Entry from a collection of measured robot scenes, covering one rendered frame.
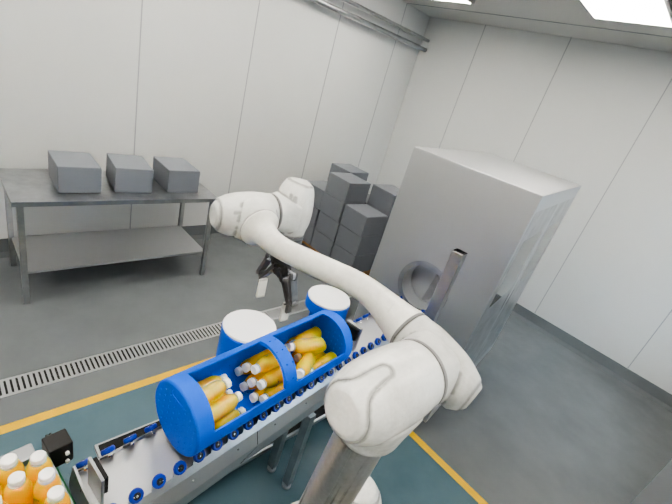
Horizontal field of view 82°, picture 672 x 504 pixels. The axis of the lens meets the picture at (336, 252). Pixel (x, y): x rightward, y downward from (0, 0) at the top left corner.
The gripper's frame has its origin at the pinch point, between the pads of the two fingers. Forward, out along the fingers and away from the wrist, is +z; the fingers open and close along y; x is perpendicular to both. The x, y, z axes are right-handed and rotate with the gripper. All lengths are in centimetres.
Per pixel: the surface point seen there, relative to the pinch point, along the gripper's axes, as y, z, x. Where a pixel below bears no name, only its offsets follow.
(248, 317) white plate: -60, 58, 38
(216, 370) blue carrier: -29, 55, 3
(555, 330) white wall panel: 9, 155, 477
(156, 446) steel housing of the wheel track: -16, 69, -25
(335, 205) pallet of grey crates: -238, 78, 270
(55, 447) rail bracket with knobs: -26, 61, -54
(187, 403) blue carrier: -7.1, 39.7, -20.1
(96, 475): -8, 57, -46
